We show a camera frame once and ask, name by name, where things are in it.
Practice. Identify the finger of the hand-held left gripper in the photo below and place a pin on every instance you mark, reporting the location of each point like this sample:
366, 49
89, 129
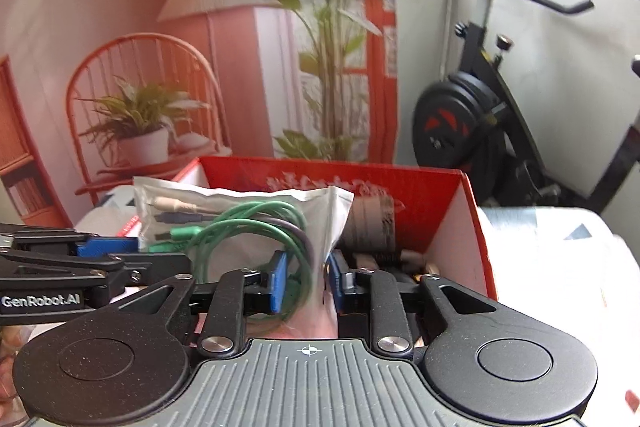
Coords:
150, 264
105, 247

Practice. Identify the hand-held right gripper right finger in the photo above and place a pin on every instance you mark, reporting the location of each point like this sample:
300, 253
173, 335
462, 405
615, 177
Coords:
337, 284

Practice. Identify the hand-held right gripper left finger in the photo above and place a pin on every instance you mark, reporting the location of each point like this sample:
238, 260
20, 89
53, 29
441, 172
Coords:
280, 282

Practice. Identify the red strawberry print box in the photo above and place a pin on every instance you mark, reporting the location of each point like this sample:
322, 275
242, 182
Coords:
435, 187

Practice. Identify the brown cylindrical object in box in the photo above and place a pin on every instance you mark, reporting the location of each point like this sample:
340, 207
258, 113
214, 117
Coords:
370, 222

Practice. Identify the black exercise bike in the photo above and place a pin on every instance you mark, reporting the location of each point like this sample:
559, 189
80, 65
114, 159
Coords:
465, 122

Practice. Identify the printed blanket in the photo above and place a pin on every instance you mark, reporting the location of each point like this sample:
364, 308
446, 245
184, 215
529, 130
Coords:
550, 282

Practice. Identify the wall poster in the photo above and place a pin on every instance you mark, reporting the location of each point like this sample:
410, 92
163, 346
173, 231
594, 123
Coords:
150, 7

